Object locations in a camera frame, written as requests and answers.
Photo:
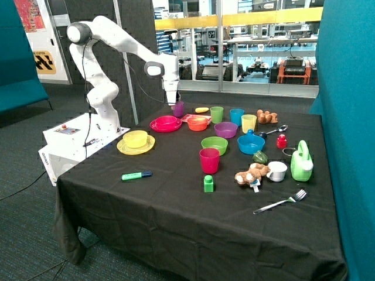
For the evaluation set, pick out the brown plush dog near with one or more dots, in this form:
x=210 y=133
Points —
x=253 y=176

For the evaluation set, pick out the metal fork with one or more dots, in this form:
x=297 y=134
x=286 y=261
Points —
x=292 y=199

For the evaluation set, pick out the pink plastic bowl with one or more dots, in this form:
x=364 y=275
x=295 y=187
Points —
x=165 y=122

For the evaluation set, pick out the pink square tray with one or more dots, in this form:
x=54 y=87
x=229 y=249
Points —
x=189 y=116

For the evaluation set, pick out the green toy pepper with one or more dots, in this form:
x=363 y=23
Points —
x=260 y=157

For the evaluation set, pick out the green plastic bowl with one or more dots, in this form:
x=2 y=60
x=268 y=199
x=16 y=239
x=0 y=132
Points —
x=216 y=142

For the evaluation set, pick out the green plastic cup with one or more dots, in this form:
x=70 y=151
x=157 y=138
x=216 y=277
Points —
x=217 y=113

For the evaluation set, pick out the green toy block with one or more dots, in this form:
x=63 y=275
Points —
x=208 y=184

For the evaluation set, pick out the yellow black station sign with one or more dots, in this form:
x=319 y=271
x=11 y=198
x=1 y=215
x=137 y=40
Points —
x=44 y=62

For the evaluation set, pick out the black tablecloth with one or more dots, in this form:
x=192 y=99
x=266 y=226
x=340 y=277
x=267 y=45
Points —
x=169 y=222

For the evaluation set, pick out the blue plastic pan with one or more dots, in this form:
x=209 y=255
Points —
x=250 y=143

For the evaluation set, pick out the yellow plastic plate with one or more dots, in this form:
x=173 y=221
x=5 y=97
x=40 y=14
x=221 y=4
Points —
x=124 y=149

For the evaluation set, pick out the metal spoon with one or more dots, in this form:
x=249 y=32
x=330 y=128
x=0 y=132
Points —
x=282 y=128

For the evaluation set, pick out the white ceramic cup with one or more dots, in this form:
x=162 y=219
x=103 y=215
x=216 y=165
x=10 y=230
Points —
x=277 y=171

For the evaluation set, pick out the purple plastic bowl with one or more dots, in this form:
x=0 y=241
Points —
x=226 y=130

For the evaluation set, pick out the yellow plastic cup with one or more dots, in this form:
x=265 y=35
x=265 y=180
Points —
x=248 y=121

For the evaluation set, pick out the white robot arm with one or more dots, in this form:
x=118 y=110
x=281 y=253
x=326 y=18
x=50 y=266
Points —
x=83 y=35

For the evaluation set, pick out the teal partition right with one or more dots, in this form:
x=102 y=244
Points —
x=345 y=101

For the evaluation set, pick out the red toy block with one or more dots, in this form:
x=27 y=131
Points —
x=281 y=141

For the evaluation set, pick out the yellow plastic bowl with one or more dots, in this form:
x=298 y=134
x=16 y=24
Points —
x=135 y=139

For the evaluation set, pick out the brown teddy bear far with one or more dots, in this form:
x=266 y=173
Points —
x=265 y=117

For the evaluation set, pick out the pink plastic plate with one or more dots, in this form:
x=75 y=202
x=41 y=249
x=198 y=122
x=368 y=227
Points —
x=154 y=128

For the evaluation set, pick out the orange plastic bowl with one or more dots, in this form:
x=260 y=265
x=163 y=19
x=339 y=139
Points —
x=197 y=124

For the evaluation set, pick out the green toy watering can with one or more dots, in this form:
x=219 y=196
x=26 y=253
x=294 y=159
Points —
x=301 y=163

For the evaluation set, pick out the red wall poster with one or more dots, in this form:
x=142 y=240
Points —
x=30 y=15

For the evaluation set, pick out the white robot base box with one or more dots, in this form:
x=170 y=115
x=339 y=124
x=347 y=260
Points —
x=73 y=141

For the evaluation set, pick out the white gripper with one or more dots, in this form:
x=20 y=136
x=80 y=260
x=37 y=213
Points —
x=171 y=90

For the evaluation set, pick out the pink plastic cup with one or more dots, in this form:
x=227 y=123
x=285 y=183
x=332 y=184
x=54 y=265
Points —
x=209 y=159

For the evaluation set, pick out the green highlighter pen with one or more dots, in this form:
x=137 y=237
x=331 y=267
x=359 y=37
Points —
x=136 y=175

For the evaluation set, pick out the blue plastic cup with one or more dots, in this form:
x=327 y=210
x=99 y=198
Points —
x=236 y=116

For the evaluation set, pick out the purple plastic cup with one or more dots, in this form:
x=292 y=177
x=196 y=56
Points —
x=178 y=109

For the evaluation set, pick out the teal sofa left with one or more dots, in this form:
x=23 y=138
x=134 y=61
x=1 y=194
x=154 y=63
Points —
x=20 y=85

